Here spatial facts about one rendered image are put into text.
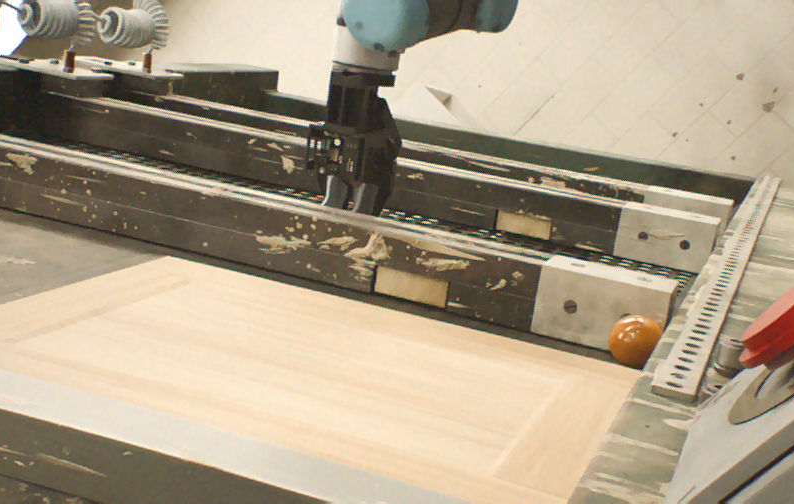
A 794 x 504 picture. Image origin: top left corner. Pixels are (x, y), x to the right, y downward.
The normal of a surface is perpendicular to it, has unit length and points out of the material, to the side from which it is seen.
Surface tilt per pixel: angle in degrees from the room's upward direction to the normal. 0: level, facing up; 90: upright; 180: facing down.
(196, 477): 90
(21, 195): 90
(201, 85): 145
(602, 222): 90
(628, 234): 90
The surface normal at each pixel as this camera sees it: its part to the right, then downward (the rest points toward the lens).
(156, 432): 0.14, -0.97
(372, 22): -0.48, 0.30
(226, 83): 0.93, 0.21
